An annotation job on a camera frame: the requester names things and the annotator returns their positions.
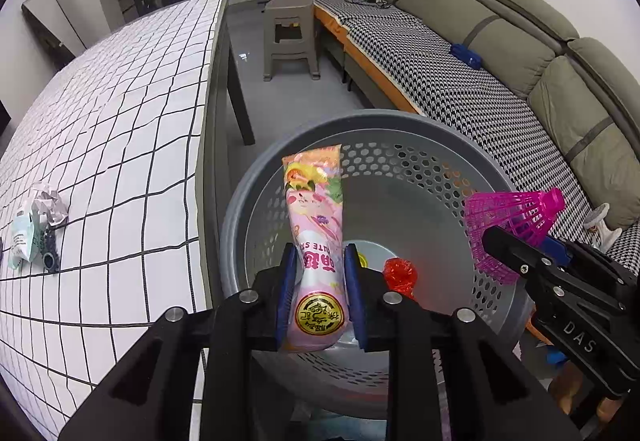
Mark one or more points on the grey perforated plastic basket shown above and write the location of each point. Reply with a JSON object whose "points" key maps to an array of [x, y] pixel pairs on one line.
{"points": [[410, 171]]}

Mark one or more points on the blue plastic object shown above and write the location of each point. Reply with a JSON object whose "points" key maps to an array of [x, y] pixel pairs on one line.
{"points": [[466, 55]]}

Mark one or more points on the light blue wipes packet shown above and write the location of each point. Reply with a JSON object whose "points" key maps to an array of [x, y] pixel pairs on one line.
{"points": [[25, 238]]}

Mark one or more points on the red plastic bag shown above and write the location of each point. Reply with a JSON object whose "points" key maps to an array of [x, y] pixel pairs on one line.
{"points": [[400, 273]]}

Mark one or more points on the grey plastic stool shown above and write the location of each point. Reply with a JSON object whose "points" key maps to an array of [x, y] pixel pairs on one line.
{"points": [[290, 28]]}

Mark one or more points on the olive green sofa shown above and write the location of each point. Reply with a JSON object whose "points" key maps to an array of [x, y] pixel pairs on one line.
{"points": [[550, 46]]}

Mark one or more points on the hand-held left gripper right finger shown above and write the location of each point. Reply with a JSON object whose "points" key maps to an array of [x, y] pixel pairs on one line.
{"points": [[354, 301]]}

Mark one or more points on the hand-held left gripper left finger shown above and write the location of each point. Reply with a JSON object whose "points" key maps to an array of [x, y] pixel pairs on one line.
{"points": [[286, 296]]}

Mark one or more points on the grey crumpled paper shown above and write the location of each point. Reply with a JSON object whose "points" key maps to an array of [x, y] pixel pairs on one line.
{"points": [[47, 203]]}

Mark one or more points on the pink snack packet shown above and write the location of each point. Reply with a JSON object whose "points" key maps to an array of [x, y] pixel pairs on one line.
{"points": [[315, 231]]}

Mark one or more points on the pink plastic shuttlecock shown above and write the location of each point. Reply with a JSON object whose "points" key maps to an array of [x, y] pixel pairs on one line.
{"points": [[505, 211]]}

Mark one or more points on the yellow square lid frame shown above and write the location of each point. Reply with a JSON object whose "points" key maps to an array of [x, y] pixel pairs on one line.
{"points": [[362, 261]]}

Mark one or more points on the leaning wall mirror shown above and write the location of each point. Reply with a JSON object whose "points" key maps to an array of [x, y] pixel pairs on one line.
{"points": [[55, 18]]}

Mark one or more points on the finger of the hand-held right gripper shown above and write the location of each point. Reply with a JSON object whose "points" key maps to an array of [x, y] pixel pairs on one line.
{"points": [[515, 253]]}

